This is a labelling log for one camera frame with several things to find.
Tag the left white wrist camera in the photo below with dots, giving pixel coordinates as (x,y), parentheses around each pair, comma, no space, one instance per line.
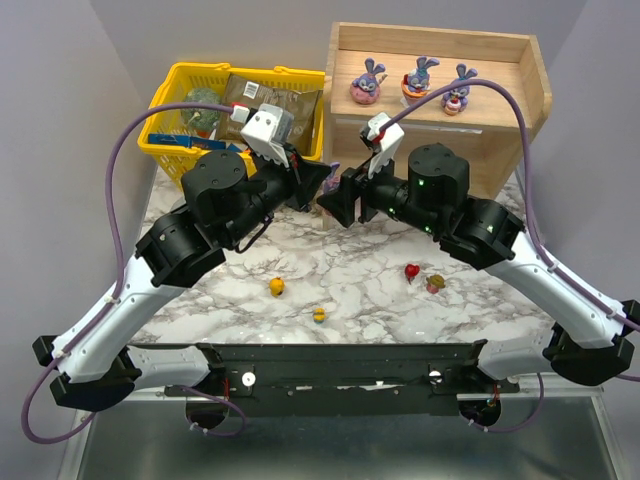
(265,130)

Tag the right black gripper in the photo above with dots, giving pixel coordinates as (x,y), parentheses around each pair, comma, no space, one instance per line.
(360,195)

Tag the wooden two-tier shelf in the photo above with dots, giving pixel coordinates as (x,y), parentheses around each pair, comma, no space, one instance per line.
(486,133)

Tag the olive cupcake bear toy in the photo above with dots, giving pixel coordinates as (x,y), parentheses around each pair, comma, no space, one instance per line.
(435,283)

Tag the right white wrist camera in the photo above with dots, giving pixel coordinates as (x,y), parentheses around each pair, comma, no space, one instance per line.
(381,140)

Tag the brown snack bag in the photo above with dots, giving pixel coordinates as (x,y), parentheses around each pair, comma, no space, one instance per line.
(301,105)

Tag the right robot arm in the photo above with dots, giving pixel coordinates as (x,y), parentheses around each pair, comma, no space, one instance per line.
(587,343)

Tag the blue box in basket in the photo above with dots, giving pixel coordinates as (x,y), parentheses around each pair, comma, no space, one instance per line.
(185,141)

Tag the yellow duck toy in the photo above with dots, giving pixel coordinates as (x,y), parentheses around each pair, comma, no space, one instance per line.
(277,286)

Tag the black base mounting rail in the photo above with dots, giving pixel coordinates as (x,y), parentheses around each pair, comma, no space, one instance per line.
(340,380)

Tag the yellow plastic shopping basket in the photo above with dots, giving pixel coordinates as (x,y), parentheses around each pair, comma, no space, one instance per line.
(178,157)

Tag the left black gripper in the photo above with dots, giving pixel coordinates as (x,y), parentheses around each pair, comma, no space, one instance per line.
(298,179)

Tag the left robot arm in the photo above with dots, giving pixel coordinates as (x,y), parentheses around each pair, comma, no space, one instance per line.
(224,209)

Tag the purple bunny with strawberry cake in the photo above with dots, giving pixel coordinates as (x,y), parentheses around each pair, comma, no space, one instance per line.
(456,100)

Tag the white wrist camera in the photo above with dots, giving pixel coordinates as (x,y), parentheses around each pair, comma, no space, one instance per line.
(265,130)
(381,140)

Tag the small yellow striped toy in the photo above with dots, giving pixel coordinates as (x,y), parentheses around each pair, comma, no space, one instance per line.
(319,315)

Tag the green toy pumpkin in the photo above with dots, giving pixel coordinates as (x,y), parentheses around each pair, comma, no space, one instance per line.
(202,121)

